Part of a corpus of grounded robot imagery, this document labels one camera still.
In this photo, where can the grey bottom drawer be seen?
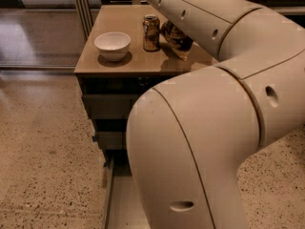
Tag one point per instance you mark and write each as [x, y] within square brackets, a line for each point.
[123, 209]

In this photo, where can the white ceramic bowl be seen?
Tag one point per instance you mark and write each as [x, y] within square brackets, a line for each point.
[113, 46]

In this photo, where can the metal window railing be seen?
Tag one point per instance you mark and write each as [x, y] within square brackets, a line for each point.
[85, 4]

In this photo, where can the brown chip bag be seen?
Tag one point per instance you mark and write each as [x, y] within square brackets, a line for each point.
[179, 42]

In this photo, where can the grey drawer cabinet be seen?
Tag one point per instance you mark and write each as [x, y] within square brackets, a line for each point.
[137, 71]

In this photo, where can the gold soda can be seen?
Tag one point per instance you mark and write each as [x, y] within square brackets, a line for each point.
[151, 25]

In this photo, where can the grey drawer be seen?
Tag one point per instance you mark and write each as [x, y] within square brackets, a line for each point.
[108, 106]
[123, 209]
[111, 140]

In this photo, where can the grey middle drawer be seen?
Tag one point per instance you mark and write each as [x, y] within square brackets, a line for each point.
[111, 140]

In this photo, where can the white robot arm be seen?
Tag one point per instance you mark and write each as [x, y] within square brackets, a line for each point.
[187, 136]

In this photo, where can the grey top drawer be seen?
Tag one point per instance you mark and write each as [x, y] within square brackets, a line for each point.
[108, 106]

